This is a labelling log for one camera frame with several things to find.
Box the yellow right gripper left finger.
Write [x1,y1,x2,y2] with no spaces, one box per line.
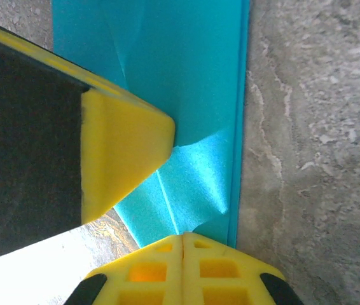
[68,234,184,305]

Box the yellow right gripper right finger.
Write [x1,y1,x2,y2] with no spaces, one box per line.
[183,231,305,305]

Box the teal cloth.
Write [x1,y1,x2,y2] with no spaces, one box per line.
[52,0,251,250]

